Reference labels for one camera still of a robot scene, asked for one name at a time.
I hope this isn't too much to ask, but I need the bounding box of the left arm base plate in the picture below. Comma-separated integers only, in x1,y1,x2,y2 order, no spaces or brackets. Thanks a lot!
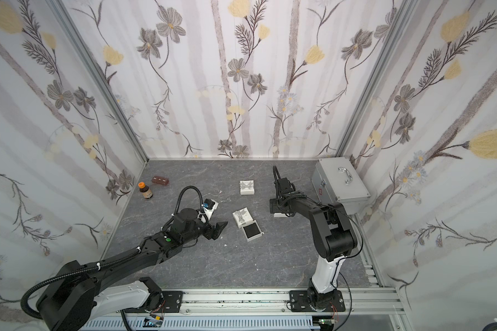
124,291,184,314

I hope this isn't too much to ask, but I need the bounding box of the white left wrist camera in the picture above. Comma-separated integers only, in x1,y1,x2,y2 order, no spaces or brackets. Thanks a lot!
202,199,219,221

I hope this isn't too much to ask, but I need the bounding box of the white bow gift box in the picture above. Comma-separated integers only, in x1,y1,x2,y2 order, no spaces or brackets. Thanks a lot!
233,208,254,228
240,180,255,195

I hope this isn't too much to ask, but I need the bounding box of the aluminium mounting rail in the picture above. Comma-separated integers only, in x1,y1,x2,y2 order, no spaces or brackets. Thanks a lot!
64,287,407,319

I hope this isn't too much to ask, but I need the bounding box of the white slotted cable duct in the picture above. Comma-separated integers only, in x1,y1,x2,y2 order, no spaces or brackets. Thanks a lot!
80,316,320,331

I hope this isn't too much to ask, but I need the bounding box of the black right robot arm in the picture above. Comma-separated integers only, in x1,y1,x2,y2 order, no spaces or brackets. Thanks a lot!
269,166,364,305

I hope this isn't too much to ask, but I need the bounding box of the small brown block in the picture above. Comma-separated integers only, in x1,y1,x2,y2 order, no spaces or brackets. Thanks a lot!
151,176,169,186

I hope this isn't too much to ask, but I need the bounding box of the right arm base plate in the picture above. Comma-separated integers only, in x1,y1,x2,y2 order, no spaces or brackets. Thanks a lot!
289,288,346,313

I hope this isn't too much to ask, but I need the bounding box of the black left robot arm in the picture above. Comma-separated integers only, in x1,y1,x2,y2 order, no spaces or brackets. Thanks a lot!
20,199,228,330

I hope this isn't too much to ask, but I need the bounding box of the brown bottle orange cap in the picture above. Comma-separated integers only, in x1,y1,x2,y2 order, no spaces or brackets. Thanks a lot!
138,182,153,199

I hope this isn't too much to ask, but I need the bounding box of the silver aluminium first aid case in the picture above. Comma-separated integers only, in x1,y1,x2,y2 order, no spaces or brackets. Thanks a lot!
311,157,371,215

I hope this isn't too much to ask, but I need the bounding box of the far white bow gift box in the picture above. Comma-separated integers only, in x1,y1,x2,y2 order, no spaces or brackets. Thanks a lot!
240,180,255,195

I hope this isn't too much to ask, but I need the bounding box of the left white bow gift box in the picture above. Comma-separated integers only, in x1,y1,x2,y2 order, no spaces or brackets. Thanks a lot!
233,208,254,228

